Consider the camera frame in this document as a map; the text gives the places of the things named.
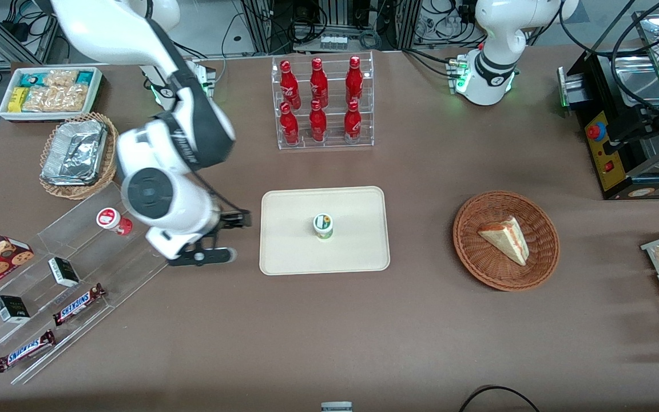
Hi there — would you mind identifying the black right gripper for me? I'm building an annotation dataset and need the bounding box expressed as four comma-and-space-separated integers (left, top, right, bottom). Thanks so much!
192, 209, 252, 249

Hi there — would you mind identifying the green gum bottle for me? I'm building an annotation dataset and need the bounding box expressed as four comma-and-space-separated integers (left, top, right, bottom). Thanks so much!
312, 213, 335, 241

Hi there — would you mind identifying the beige rectangular tray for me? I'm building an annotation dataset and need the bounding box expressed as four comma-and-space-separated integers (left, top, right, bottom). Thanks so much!
259, 186, 391, 276

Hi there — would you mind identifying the red gum bottle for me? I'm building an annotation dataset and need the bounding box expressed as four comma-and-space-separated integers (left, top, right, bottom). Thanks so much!
96, 207, 134, 237

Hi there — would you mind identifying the aluminium foil tray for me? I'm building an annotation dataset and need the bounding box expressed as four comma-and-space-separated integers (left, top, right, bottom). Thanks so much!
41, 118, 109, 187

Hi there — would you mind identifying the red cola bottle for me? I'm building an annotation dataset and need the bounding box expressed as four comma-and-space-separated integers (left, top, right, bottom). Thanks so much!
346, 56, 364, 105
279, 60, 301, 109
279, 102, 300, 146
309, 57, 329, 107
344, 100, 362, 144
309, 100, 328, 143

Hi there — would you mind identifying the clear acrylic stepped display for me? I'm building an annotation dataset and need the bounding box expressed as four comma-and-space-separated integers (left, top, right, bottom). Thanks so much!
0, 181, 181, 386

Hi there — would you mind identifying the tan wicker basket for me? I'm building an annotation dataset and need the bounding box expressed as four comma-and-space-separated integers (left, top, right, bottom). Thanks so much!
38, 112, 122, 201

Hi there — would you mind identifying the clear acrylic bottle rack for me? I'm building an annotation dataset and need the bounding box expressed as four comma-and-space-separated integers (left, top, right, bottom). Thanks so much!
271, 51, 375, 150

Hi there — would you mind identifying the Snickers chocolate bar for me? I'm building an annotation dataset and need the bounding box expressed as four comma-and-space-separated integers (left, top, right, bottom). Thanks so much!
0, 329, 57, 374
51, 283, 107, 327

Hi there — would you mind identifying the small black box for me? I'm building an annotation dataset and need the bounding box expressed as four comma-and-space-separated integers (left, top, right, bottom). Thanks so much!
47, 256, 81, 288
0, 294, 31, 324

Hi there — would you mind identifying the white snack bin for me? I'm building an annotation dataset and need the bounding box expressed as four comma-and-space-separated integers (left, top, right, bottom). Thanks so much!
0, 66, 105, 124

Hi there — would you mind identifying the clear bag of crackers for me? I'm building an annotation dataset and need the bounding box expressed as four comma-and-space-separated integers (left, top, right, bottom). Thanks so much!
21, 69, 92, 113

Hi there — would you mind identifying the brown round wicker basket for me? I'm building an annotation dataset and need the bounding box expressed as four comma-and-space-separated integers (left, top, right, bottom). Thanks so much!
452, 190, 561, 292

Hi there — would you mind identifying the yellow snack packet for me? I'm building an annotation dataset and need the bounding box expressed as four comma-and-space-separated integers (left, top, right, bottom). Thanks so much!
7, 86, 29, 113

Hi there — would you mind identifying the wrapped triangle sandwich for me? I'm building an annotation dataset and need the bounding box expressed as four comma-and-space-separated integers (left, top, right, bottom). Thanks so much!
477, 215, 530, 267

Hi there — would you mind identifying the black sealing machine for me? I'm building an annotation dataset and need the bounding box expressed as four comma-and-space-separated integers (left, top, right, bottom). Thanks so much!
557, 49, 659, 201

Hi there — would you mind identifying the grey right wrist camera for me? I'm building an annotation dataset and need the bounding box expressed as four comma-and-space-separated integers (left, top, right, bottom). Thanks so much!
167, 247, 238, 268

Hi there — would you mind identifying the black looped cable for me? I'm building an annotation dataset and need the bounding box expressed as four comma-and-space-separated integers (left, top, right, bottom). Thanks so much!
458, 385, 542, 412

